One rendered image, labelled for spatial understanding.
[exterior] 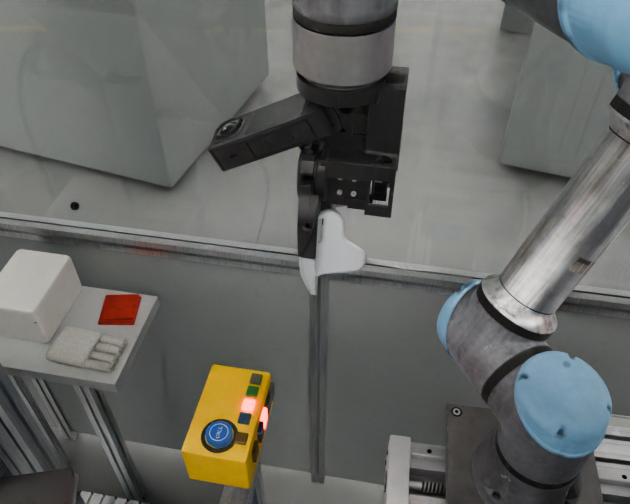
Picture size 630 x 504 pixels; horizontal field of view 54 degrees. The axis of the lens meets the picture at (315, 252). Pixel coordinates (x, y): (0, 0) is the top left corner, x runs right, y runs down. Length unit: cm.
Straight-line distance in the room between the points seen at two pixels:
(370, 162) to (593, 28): 20
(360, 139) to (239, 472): 61
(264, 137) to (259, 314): 97
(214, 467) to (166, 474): 120
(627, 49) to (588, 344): 111
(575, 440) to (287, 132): 51
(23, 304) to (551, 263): 100
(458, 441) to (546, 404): 25
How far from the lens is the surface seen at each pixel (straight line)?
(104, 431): 177
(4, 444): 144
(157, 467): 219
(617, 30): 37
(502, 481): 94
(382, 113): 49
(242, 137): 51
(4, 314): 140
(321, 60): 45
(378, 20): 45
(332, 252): 55
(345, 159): 50
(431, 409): 166
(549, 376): 83
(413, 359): 149
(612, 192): 79
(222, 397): 100
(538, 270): 83
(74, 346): 138
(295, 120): 49
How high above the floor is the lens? 191
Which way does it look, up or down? 44 degrees down
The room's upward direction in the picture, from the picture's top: straight up
